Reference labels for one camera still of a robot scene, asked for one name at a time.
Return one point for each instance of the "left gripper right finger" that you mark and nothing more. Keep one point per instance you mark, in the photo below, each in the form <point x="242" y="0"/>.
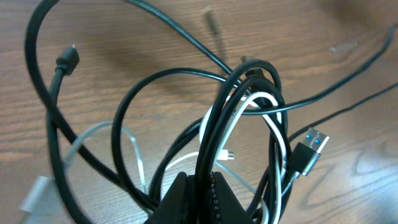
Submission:
<point x="224" y="206"/>

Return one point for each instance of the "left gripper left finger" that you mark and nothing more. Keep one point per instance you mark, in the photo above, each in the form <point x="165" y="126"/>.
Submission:
<point x="179" y="205"/>

